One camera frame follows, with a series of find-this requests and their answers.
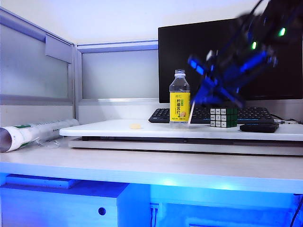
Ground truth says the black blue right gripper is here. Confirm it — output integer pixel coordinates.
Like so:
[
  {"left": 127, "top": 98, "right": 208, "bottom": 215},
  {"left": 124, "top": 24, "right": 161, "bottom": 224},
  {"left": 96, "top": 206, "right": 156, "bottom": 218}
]
[{"left": 192, "top": 46, "right": 278, "bottom": 110}]

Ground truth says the clear bottle yellow label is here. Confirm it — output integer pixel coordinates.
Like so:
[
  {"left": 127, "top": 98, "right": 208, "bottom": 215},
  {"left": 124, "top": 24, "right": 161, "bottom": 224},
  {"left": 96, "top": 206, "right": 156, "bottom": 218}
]
[{"left": 169, "top": 69, "right": 191, "bottom": 130}]

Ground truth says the black rubik's cube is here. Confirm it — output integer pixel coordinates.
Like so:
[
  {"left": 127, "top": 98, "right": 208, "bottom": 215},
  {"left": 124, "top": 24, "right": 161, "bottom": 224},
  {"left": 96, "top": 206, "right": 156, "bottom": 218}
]
[{"left": 210, "top": 107, "right": 238, "bottom": 129}]

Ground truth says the black smartphone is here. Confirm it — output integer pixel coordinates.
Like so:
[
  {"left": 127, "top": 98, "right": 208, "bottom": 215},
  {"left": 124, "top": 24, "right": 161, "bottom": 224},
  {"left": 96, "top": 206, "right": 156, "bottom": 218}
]
[{"left": 239, "top": 123, "right": 279, "bottom": 133}]

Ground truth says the black computer monitor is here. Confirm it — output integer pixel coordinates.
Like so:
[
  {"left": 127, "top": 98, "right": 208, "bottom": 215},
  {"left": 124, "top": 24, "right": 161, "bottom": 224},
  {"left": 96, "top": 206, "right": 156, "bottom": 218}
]
[{"left": 158, "top": 17, "right": 303, "bottom": 104}]

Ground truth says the black computer keyboard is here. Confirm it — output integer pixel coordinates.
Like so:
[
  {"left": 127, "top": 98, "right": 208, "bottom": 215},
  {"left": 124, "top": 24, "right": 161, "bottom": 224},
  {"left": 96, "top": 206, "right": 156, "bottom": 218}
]
[{"left": 148, "top": 106, "right": 275, "bottom": 124}]

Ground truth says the frosted glass partition panel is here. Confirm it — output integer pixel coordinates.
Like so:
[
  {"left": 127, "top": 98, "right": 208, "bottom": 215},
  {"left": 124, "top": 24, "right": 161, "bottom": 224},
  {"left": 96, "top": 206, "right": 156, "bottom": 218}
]
[
  {"left": 0, "top": 7, "right": 76, "bottom": 127},
  {"left": 74, "top": 39, "right": 159, "bottom": 121}
]

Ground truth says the white desk riser platform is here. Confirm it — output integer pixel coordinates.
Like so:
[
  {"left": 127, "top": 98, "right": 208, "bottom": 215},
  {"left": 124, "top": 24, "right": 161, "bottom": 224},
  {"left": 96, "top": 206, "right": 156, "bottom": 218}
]
[{"left": 59, "top": 119, "right": 303, "bottom": 157}]

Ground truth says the white desk support panel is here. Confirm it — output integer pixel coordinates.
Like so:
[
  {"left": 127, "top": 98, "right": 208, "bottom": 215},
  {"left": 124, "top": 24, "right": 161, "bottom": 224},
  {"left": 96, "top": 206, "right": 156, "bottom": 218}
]
[{"left": 117, "top": 183, "right": 151, "bottom": 227}]

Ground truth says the clear plastic wrap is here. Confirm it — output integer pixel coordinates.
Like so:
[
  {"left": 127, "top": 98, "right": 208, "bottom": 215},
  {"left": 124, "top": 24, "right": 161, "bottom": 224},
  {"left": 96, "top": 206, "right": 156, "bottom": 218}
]
[{"left": 35, "top": 137, "right": 60, "bottom": 149}]

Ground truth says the white green rolled tube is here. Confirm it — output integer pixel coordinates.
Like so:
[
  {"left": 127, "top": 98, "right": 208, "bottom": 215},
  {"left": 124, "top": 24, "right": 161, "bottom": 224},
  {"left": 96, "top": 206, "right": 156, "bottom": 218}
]
[{"left": 0, "top": 118, "right": 80, "bottom": 154}]

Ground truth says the thin white board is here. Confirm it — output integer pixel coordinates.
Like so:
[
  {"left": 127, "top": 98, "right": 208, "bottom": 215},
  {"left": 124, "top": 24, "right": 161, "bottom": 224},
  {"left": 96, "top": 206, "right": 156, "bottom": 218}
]
[{"left": 4, "top": 174, "right": 77, "bottom": 190}]

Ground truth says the white drawer cabinet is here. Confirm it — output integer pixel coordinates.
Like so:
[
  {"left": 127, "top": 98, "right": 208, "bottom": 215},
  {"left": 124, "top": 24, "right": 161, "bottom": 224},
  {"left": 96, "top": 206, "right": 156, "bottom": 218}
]
[{"left": 0, "top": 184, "right": 119, "bottom": 227}]

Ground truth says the silver black cable plug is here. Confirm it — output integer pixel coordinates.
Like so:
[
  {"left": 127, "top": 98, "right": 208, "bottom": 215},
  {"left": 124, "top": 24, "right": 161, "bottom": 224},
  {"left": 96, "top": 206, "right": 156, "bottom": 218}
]
[{"left": 273, "top": 119, "right": 303, "bottom": 125}]

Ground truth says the white cable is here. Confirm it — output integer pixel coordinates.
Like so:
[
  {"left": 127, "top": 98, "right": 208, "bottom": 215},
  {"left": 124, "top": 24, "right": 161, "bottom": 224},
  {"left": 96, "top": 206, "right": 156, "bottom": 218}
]
[{"left": 150, "top": 203, "right": 161, "bottom": 227}]

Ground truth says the thin black cable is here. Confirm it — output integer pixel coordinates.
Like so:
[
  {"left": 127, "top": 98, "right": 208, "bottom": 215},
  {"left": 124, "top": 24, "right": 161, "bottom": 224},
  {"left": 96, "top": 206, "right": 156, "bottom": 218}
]
[{"left": 290, "top": 195, "right": 303, "bottom": 227}]

